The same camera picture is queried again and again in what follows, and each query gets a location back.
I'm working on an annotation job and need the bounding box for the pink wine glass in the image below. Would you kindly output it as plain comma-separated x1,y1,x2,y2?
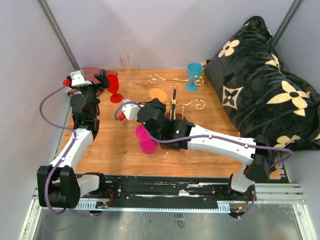
135,124,158,155

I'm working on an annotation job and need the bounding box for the clear champagne flute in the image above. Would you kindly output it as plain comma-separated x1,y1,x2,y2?
119,52,135,85

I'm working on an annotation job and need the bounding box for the orange wine glass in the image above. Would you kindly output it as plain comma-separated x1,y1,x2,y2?
149,88,168,103

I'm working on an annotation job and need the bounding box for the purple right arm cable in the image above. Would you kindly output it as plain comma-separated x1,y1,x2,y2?
113,103,293,221

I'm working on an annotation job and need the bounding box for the red wine glass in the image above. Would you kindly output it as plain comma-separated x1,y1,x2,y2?
106,74,123,104

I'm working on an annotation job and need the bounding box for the maroon printed t-shirt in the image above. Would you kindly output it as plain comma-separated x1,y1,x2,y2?
65,66,119,97

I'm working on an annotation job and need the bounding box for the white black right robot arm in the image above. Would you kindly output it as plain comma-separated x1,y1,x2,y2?
137,99,273,200

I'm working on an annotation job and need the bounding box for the aluminium frame rail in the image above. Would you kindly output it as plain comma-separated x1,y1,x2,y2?
36,0,81,71

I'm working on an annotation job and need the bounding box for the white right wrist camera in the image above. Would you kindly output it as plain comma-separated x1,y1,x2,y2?
118,98,144,121

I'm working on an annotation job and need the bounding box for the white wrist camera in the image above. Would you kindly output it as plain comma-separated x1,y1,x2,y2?
62,69,93,88
118,98,144,121

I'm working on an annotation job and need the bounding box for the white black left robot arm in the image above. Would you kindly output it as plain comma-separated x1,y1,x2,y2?
37,69,110,212

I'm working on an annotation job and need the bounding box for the black floral blanket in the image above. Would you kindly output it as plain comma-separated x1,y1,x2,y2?
204,16,320,151

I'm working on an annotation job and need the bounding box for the clear round wine glass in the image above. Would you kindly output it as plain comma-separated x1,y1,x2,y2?
185,147,201,158

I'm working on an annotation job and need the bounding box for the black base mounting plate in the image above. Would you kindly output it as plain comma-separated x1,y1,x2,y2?
77,173,258,211

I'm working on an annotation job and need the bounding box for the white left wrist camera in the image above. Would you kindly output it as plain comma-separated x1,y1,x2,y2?
62,69,93,88

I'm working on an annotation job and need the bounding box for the gold wire glass rack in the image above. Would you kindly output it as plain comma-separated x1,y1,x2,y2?
147,73,207,152

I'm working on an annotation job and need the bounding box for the blue wine glass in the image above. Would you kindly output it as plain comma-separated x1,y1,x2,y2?
185,62,203,93

